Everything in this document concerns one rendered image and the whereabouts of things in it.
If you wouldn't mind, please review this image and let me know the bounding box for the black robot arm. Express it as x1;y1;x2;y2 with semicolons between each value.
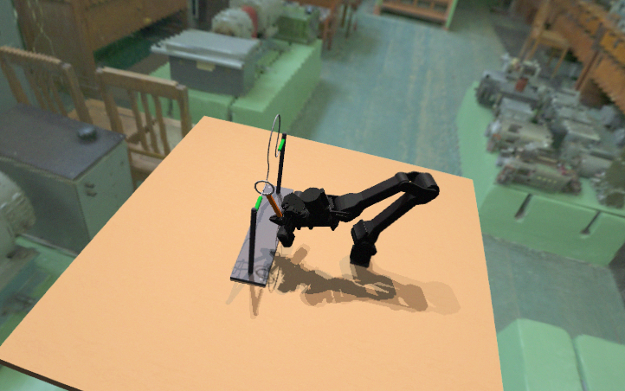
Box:
281;171;440;267

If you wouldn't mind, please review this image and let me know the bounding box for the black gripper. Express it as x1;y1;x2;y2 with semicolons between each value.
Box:
269;190;313;247

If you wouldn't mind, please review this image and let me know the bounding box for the orange handle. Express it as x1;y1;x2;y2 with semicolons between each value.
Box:
254;180;282;217

